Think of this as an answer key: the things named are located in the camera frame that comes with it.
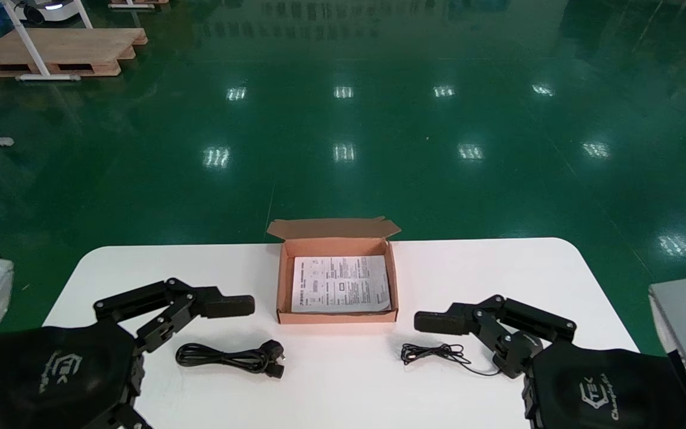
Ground black cloth-covered right gripper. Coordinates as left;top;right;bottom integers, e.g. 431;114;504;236
522;343;686;429

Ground white printed instruction sheet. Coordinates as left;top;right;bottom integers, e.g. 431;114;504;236
291;255;392;314

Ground thin black cable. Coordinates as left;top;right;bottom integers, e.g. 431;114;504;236
401;343;502;377

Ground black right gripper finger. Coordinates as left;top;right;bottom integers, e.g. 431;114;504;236
414;294;577;380

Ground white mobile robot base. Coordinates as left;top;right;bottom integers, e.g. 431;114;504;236
13;0;86;26

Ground white metal table frame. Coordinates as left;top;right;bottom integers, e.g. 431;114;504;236
0;0;94;82

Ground black cloth-covered left gripper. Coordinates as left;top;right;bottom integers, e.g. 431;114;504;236
0;322;154;429

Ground small wooden pallet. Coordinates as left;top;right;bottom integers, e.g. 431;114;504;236
108;0;169;10

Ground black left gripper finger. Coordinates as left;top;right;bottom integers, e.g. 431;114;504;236
94;278;255;354

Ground open brown cardboard box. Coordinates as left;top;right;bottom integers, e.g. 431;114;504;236
266;216;402;325

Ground large wooden pallet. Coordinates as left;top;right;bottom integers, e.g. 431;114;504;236
0;27;148;79

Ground black power cord with plug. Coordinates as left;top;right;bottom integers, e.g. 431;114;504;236
175;339;286;380

